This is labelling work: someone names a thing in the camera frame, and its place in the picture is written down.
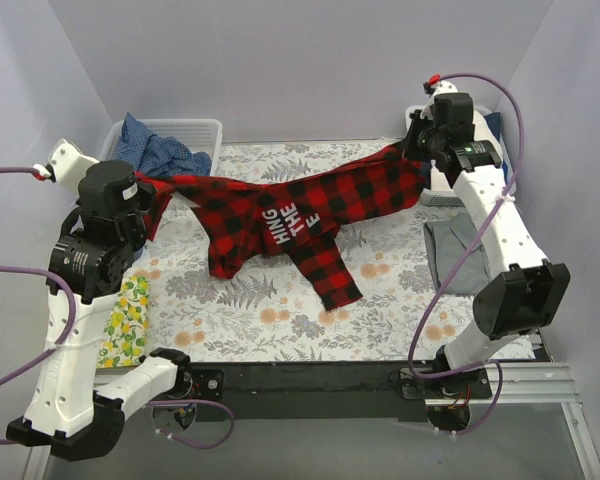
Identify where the red black plaid shirt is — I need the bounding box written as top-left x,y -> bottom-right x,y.
136,142 -> 424,311

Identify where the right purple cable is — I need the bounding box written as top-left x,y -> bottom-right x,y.
406,72 -> 524,444

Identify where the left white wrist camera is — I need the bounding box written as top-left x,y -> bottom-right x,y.
33,138 -> 98,192

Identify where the right white plastic basket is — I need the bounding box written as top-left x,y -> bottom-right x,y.
405,105 -> 513,207

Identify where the white plastic basket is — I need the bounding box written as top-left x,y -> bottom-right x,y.
97,117 -> 225,177
405,105 -> 513,207

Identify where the blue checked shirt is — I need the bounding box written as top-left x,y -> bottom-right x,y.
113,113 -> 212,177

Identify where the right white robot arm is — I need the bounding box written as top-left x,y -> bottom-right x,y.
406,92 -> 570,398

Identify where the navy blue folded shirt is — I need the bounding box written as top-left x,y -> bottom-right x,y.
484,112 -> 502,140

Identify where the black base beam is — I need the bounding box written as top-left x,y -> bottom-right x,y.
184,361 -> 492,427

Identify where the left white plastic basket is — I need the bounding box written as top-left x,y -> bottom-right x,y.
97,117 -> 225,177

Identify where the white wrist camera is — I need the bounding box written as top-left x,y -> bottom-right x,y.
423,74 -> 458,107
33,138 -> 98,192

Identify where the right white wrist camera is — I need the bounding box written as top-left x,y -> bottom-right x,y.
423,74 -> 458,107

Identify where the lemon print cloth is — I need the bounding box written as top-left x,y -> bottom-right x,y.
97,272 -> 150,369

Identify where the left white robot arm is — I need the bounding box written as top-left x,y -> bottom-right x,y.
6,161 -> 193,461

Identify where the grey folded polo shirt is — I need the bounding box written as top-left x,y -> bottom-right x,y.
423,213 -> 490,296

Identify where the aluminium frame rail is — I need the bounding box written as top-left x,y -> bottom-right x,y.
24,361 -> 600,479

